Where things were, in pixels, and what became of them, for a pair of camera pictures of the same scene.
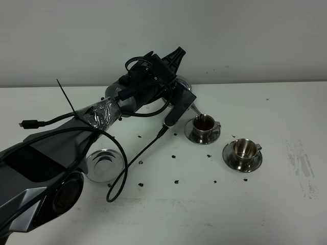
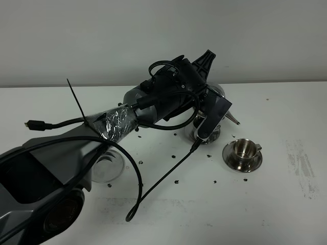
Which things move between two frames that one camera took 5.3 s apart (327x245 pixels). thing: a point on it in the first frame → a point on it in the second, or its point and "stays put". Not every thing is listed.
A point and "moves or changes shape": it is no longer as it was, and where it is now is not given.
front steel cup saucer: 228,155 stays put
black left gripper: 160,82 → 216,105
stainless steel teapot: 185,84 moves or changes shape
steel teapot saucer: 104,165 stays put
